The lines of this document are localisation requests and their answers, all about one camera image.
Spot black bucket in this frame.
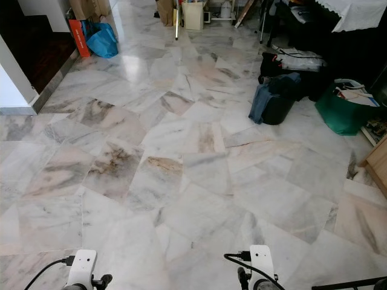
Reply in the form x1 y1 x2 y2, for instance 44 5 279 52
261 94 298 126

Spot light wooden cabinet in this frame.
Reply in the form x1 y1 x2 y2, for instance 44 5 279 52
362 118 387 198

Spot blue jeans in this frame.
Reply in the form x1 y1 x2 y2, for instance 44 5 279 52
249 72 302 125

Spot green fabric bag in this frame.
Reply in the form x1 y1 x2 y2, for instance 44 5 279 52
314 79 381 137

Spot black bag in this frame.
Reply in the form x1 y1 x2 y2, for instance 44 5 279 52
259 51 332 102

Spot stack of papers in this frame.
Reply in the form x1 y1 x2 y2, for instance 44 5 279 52
334 83 377 108

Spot clear plastic bag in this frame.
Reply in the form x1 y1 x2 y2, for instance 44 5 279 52
272 47 328 73

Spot blue plastic bag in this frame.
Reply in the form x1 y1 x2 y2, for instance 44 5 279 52
83 22 120 60

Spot flat red cardboard box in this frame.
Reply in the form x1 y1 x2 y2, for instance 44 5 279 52
68 19 92 59

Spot thin white tube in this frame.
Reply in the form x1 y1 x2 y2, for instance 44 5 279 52
175 3 181 41

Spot cream tote bag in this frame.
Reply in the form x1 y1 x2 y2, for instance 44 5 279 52
181 2 205 31

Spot white plastic jug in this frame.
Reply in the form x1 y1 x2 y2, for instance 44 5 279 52
220 0 234 21

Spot brown curtain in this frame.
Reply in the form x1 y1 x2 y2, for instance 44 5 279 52
70 0 111 22

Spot brown paper bag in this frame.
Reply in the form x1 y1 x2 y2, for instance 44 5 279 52
155 0 175 27

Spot white lace tablecloth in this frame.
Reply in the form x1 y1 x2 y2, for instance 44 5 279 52
314 0 387 33

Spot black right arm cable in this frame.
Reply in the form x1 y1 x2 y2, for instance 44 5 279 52
223 251 286 290

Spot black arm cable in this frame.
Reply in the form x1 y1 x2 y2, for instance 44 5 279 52
223 251 286 290
30 256 76 290

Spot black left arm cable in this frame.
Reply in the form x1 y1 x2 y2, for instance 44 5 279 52
30 256 76 290

